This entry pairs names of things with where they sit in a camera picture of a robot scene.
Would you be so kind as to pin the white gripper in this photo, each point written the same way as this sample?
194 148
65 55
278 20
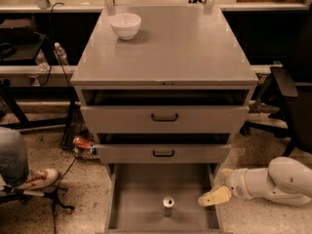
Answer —
236 182

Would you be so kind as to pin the silver redbull can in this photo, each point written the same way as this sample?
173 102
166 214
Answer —
168 204

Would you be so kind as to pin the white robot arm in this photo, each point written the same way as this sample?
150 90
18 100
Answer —
284 181

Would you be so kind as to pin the bottom grey drawer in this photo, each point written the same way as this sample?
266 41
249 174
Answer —
136 200

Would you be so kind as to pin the grey drawer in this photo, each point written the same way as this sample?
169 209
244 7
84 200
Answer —
163 148
136 200
162 112

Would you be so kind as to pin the grey metal drawer cabinet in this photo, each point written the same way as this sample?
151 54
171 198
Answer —
177 48

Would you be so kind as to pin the middle grey drawer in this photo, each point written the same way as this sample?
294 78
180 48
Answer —
163 148

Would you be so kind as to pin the top grey drawer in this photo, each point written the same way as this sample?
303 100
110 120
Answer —
162 112

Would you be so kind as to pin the black office chair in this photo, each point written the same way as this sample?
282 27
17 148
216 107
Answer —
292 85

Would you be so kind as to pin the orange plastic bottle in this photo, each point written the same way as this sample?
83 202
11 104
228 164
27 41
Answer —
84 143

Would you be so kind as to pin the white and red sneaker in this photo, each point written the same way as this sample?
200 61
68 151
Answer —
40 179

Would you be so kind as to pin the white ceramic bowl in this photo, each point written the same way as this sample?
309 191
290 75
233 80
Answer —
125 25

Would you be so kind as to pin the clear water bottle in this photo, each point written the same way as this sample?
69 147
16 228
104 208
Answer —
61 55
42 62

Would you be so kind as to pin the blue jeans leg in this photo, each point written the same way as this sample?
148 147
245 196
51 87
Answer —
13 157

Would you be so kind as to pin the black chair base left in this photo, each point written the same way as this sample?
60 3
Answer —
13 194

